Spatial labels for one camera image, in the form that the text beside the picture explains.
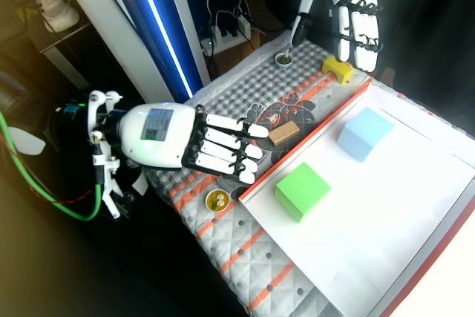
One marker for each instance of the white sneaker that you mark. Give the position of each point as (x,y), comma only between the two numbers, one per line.
(59,16)

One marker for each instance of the grey quilt with bear print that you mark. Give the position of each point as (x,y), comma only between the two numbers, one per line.
(237,83)

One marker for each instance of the toy green soup bowl with spoon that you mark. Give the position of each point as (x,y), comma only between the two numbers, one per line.
(284,59)

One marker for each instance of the white tray with red edge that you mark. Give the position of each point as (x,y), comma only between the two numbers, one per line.
(371,228)

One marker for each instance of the yellow arch block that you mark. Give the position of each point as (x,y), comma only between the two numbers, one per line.
(339,70)

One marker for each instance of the white pillar with blue light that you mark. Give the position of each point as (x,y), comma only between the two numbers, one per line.
(111,23)

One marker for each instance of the toy ramen bowl with egg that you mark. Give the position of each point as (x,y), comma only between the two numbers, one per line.
(216,200)

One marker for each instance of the green cube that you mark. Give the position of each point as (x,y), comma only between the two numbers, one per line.
(302,191)

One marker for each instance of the blue cube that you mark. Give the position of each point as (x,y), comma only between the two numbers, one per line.
(365,135)

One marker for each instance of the dark shelf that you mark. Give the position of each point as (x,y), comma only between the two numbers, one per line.
(70,57)

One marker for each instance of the white power strip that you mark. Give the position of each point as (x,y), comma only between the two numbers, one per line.
(226,37)

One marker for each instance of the brown wooden block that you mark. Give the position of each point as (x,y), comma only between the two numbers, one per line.
(284,133)

